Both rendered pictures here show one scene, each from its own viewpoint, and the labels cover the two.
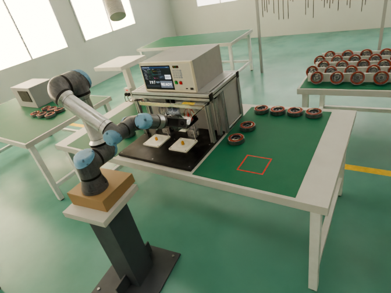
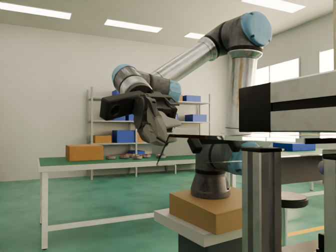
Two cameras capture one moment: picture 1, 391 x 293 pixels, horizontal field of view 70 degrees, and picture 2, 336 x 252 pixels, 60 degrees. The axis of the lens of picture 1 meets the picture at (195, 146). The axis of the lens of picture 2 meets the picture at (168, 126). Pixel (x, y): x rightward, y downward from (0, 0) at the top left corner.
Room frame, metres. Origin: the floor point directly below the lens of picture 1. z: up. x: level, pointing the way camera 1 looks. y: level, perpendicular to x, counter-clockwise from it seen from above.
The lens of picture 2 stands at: (1.71, -0.46, 1.07)
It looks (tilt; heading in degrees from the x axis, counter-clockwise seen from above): 1 degrees up; 117
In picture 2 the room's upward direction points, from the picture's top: straight up
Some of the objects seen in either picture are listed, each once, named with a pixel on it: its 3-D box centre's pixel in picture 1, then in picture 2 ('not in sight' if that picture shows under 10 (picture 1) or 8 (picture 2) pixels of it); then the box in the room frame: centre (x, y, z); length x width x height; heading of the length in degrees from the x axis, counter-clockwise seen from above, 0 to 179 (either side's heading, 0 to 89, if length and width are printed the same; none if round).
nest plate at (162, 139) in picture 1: (156, 140); not in sight; (1.85, 0.27, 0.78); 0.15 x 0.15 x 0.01; 52
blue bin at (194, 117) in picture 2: not in sight; (195, 118); (-1.07, 6.66, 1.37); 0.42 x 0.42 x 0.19; 52
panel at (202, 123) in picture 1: (184, 109); not in sight; (1.97, 0.02, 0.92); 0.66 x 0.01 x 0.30; 52
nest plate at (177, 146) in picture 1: (182, 145); not in sight; (1.70, 0.08, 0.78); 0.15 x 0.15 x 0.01; 52
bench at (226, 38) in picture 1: (195, 59); not in sight; (5.61, -0.38, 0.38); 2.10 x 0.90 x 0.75; 52
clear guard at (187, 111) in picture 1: (185, 111); (270, 154); (1.65, 0.01, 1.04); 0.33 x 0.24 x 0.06; 142
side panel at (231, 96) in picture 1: (231, 104); not in sight; (1.88, -0.33, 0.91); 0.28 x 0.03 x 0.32; 142
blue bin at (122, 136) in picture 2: not in sight; (123, 136); (-2.28, 5.14, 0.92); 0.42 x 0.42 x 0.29; 52
